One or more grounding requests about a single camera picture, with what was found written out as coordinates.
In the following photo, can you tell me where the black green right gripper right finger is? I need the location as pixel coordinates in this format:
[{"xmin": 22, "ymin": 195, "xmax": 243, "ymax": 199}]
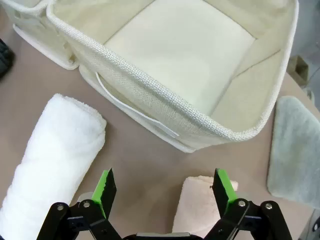
[{"xmin": 203, "ymin": 167, "xmax": 294, "ymax": 240}]

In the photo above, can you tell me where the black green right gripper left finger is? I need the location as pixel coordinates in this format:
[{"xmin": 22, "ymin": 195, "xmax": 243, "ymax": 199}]
[{"xmin": 36, "ymin": 167, "xmax": 138, "ymax": 240}]

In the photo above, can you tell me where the white towel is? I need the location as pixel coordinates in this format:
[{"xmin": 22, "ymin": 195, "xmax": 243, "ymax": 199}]
[{"xmin": 0, "ymin": 93, "xmax": 108, "ymax": 240}]

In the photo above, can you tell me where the grey towel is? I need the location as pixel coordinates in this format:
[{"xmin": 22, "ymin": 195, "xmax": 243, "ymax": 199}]
[{"xmin": 266, "ymin": 95, "xmax": 320, "ymax": 210}]

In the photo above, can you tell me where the black towel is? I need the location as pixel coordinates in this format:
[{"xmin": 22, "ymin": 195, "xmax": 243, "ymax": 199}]
[{"xmin": 0, "ymin": 38, "xmax": 15, "ymax": 80}]

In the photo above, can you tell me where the pink rolled towel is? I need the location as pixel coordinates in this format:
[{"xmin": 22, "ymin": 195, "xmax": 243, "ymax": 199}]
[{"xmin": 171, "ymin": 176, "xmax": 240, "ymax": 235}]

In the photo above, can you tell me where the cream fabric storage bin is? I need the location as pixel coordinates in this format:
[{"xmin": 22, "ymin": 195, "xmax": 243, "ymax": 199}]
[
  {"xmin": 0, "ymin": 0, "xmax": 80, "ymax": 71},
  {"xmin": 46, "ymin": 0, "xmax": 300, "ymax": 154}
]

